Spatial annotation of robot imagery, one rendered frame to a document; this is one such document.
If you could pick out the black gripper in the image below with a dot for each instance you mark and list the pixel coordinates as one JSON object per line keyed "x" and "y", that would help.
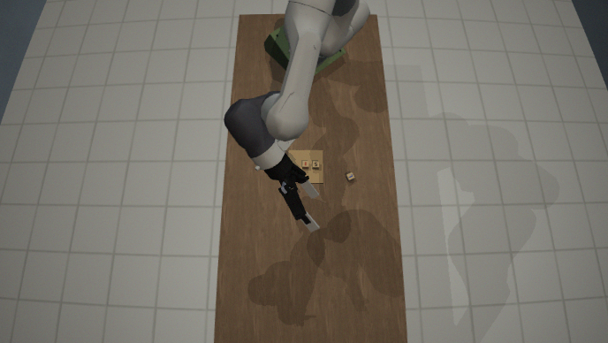
{"x": 287, "y": 181}

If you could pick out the tan square mat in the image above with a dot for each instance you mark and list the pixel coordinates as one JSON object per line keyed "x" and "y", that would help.
{"x": 297, "y": 156}

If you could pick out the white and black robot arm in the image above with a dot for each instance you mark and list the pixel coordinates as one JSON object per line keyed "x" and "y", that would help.
{"x": 308, "y": 24}

